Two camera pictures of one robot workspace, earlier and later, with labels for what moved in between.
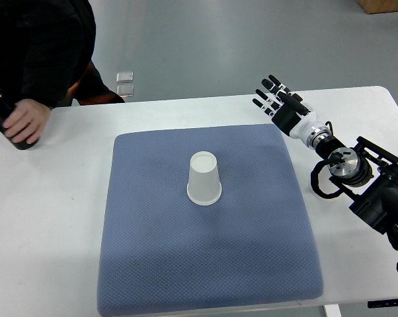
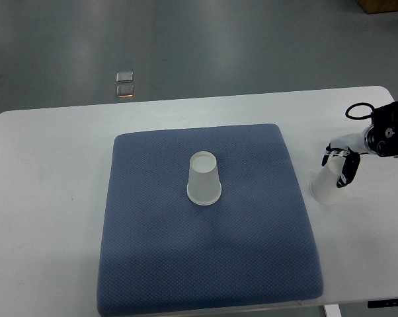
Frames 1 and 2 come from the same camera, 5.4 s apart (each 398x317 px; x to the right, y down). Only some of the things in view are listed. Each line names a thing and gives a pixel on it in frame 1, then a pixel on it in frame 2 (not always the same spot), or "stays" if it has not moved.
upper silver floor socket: x=125 y=77 stays
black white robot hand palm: x=297 y=121 to x=355 y=144
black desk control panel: x=389 y=302 stays
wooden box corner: x=373 y=6 stays
